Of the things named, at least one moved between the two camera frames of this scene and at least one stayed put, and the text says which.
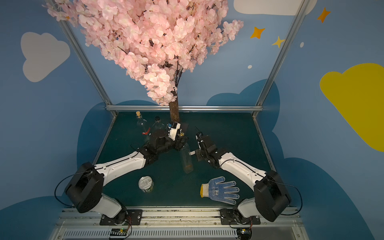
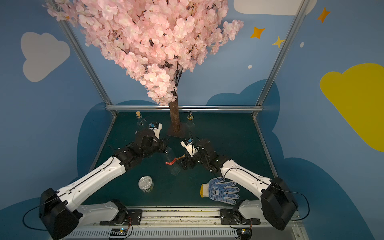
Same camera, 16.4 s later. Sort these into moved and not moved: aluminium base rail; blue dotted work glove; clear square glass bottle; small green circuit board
Moved: clear square glass bottle
Not moved: aluminium base rail; small green circuit board; blue dotted work glove
